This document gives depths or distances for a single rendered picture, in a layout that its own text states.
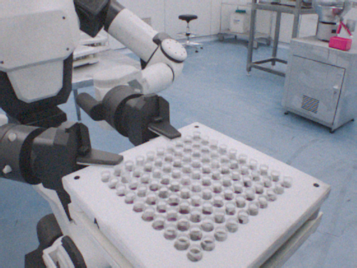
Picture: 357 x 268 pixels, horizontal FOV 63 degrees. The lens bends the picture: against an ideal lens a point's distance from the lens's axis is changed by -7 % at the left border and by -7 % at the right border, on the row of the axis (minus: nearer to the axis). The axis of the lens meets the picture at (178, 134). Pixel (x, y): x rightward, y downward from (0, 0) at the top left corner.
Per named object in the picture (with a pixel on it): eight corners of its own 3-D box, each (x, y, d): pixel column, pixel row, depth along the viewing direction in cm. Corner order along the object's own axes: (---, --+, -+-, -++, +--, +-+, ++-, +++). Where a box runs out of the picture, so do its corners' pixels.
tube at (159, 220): (169, 265, 34) (168, 219, 31) (160, 272, 34) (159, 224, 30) (162, 258, 35) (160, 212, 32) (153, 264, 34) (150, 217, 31)
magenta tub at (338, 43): (327, 46, 249) (329, 37, 245) (334, 45, 255) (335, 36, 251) (345, 51, 238) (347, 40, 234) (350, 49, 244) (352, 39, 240)
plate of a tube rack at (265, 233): (329, 197, 38) (333, 184, 37) (192, 329, 23) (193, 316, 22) (196, 131, 54) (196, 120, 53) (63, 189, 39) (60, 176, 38)
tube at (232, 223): (233, 268, 34) (241, 221, 30) (225, 274, 33) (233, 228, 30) (225, 261, 35) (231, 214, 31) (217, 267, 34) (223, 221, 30)
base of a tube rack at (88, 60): (37, 65, 158) (36, 60, 157) (74, 55, 175) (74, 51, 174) (61, 72, 145) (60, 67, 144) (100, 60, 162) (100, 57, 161)
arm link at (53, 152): (92, 110, 44) (29, 104, 47) (53, 140, 36) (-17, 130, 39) (104, 182, 50) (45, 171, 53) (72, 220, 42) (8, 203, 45)
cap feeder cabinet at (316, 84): (278, 113, 310) (288, 39, 274) (307, 101, 341) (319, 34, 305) (333, 136, 266) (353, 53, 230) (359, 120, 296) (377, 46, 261)
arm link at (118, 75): (113, 120, 64) (150, 100, 75) (109, 78, 60) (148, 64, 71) (91, 114, 67) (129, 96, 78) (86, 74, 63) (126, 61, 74)
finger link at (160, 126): (167, 142, 46) (147, 127, 51) (185, 136, 48) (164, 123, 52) (167, 133, 45) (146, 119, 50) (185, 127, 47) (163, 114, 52)
